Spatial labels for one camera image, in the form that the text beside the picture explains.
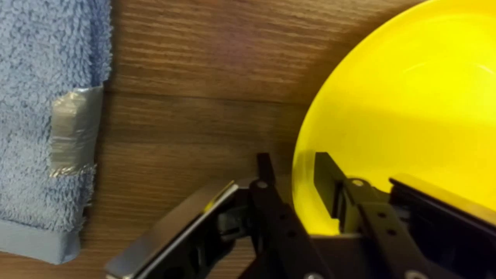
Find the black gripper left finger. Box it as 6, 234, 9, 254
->
105, 152, 331, 279

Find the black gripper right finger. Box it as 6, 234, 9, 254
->
312, 150, 496, 279

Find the yellow plastic plate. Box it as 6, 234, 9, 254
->
289, 0, 496, 237

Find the grey tape label on towel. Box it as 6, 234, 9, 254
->
47, 85, 105, 177

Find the blue folded towel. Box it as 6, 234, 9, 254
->
0, 0, 114, 266

